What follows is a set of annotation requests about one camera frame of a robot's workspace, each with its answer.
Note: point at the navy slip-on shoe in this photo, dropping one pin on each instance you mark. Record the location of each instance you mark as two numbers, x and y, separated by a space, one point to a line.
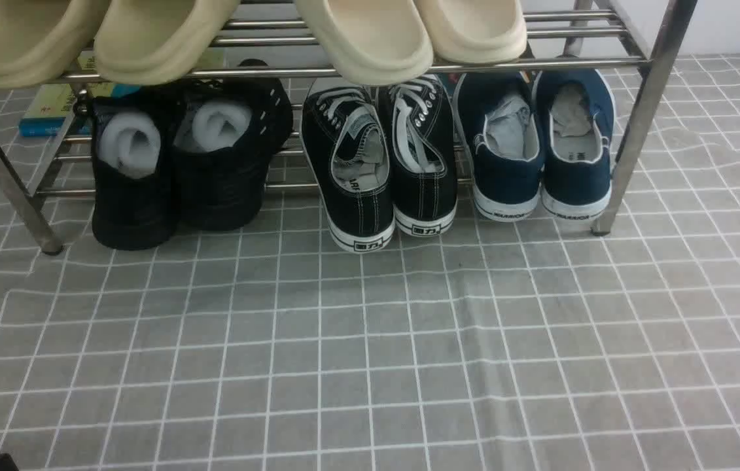
577 112
500 135

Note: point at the black knit shoe right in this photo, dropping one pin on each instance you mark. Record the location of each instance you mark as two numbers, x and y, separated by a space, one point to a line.
226 135

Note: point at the black knit shoe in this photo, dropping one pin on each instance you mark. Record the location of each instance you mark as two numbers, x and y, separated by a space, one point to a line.
136 207
226 135

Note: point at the black knit shoe left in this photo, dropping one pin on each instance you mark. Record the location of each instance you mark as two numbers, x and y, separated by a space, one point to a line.
136 207

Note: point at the metal shoe rack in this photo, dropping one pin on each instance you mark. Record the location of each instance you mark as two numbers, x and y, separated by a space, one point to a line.
597 35

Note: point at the black canvas sneaker left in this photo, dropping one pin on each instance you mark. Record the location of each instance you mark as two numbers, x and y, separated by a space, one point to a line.
345 147

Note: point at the black canvas sneaker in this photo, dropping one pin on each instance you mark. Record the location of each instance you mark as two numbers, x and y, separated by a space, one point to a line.
417 121
345 147

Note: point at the black canvas sneaker right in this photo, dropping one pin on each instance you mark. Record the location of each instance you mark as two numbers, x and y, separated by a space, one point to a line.
417 121

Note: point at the grey checked floor cloth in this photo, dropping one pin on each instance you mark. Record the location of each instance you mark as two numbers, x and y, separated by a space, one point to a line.
528 346

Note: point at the cream slipper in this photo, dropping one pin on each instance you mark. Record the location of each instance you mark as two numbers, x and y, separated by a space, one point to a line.
475 31
370 42

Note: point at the cream slipper far right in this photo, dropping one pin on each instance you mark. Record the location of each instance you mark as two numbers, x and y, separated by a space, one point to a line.
475 31

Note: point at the yellow-beige slipper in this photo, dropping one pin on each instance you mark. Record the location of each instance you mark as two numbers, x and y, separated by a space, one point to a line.
156 42
40 39

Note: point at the blue green book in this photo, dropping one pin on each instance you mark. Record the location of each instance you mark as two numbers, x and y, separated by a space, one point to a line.
53 103

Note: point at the yellow-beige slipper far left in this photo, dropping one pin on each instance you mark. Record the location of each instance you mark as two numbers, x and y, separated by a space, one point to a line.
40 39

